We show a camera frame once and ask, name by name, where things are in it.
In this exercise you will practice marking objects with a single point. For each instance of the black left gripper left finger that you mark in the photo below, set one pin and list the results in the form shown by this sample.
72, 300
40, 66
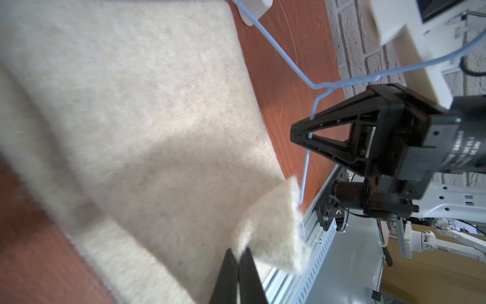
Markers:
225, 291

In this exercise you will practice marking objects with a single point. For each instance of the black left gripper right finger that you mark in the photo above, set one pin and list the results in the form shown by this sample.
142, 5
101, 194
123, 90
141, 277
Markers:
251, 288

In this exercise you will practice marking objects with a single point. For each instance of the beige wool mat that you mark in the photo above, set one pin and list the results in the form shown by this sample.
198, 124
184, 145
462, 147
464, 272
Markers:
135, 125

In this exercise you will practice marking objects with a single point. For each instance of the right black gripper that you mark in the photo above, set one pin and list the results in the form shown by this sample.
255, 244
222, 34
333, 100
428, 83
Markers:
398, 141

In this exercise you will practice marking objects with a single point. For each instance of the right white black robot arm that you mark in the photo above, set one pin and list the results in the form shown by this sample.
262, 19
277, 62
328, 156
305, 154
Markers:
438, 202

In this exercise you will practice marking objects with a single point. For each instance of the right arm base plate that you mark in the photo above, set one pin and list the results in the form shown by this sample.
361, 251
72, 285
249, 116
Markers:
330, 214

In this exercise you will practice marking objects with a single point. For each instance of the aluminium front rail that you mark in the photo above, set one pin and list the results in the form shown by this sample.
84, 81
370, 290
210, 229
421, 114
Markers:
344, 267

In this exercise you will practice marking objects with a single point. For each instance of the white steel clothes rack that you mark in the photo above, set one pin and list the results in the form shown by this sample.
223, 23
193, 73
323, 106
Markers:
256, 7

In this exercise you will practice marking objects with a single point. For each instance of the blue wire hanger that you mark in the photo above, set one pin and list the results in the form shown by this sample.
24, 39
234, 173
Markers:
330, 87

